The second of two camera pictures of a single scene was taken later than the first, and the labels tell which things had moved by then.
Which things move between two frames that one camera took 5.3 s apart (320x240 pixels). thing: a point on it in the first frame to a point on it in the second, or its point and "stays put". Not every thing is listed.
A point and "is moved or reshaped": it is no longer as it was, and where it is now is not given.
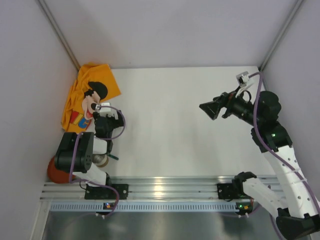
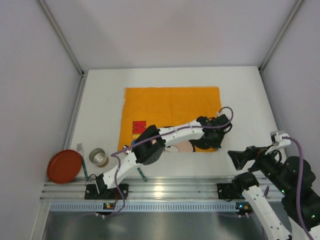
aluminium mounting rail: [145, 188] stays put
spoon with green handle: [113, 157] is moved or reshaped
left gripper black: [100, 118] to [210, 136]
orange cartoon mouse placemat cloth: [92, 83] to [168, 107]
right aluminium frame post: [265, 60] stays put
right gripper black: [225, 105] to [246, 155]
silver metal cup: [100, 160] stays put
